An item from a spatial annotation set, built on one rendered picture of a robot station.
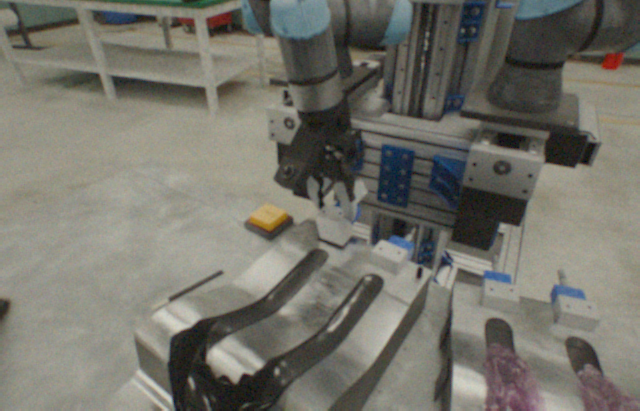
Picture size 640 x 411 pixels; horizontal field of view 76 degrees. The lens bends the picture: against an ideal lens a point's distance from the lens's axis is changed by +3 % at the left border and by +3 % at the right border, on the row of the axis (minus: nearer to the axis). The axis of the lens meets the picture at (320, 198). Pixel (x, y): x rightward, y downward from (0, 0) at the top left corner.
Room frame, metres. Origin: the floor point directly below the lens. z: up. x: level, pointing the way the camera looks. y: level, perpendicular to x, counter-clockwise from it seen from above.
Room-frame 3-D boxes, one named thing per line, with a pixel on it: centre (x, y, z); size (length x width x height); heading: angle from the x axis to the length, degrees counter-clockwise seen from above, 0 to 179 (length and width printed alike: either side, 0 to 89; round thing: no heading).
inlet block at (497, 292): (0.50, -0.30, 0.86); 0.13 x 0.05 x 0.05; 162
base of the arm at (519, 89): (0.88, -0.45, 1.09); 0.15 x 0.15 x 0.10
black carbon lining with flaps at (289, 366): (0.37, 0.05, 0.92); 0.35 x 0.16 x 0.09; 145
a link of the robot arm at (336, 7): (0.69, 0.02, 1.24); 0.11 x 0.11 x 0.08; 11
